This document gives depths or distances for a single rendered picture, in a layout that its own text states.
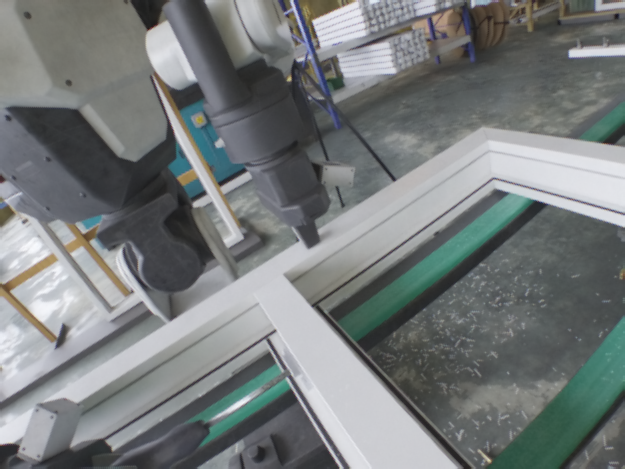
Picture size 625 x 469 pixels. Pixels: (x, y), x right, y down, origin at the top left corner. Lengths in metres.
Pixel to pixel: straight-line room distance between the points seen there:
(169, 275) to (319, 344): 0.33
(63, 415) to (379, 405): 0.27
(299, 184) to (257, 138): 0.06
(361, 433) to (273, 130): 0.27
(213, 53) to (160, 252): 0.34
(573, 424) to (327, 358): 0.20
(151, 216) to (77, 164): 0.13
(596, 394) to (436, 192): 0.31
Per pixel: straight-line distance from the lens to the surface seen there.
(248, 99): 0.32
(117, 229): 0.54
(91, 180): 0.48
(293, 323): 0.34
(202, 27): 0.30
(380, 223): 0.46
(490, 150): 0.59
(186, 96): 3.88
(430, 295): 0.45
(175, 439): 0.33
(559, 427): 0.33
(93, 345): 2.63
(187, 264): 0.57
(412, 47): 4.55
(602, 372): 0.36
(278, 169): 0.34
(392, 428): 0.25
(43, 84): 0.44
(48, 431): 0.36
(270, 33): 0.33
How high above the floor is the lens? 1.16
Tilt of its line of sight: 31 degrees down
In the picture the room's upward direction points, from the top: 24 degrees counter-clockwise
